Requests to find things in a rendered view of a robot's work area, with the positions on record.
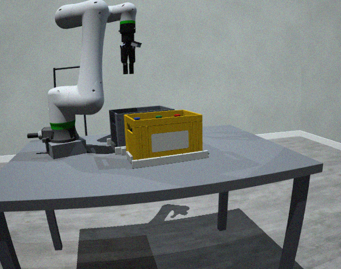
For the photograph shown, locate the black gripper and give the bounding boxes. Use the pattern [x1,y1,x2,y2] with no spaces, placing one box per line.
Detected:
[120,33,135,74]

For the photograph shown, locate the yellow plastic crate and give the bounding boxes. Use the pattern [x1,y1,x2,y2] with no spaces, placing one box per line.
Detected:
[125,110,203,160]

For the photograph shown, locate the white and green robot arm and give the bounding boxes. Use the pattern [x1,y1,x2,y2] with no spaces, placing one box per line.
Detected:
[27,0,137,143]

